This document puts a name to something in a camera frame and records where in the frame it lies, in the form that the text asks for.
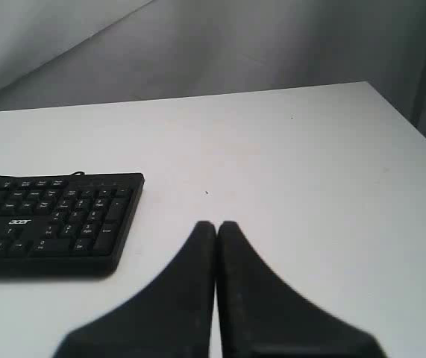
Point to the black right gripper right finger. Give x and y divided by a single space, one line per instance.
261 316

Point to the black acer keyboard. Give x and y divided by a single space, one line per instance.
66 226

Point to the grey fabric backdrop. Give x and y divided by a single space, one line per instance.
170 49

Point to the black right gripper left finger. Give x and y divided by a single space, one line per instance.
170 317

